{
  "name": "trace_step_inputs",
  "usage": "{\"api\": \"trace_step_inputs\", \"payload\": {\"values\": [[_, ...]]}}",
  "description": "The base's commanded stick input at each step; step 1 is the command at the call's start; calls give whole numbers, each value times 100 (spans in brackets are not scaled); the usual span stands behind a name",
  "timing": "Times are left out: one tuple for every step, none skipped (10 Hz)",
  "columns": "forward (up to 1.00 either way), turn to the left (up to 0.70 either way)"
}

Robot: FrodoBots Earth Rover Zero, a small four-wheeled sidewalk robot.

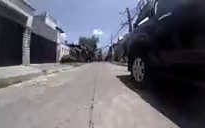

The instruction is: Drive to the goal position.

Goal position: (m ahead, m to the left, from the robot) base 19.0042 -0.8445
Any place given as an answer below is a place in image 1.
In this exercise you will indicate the distant tree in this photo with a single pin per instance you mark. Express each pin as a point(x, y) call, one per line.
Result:
point(88, 46)

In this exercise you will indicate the grey concrete road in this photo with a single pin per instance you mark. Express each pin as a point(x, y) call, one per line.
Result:
point(90, 96)

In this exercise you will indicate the utility pole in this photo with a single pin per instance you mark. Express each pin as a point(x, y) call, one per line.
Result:
point(129, 20)

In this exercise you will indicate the white building with dark gate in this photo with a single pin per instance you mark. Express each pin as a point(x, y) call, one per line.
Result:
point(45, 41)

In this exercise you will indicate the black car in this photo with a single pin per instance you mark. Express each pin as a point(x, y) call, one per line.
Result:
point(176, 50)

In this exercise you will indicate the concrete pavement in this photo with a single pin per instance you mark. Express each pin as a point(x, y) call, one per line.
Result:
point(16, 74)

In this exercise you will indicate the building with dark garage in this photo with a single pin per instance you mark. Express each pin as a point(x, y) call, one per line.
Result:
point(8, 33)

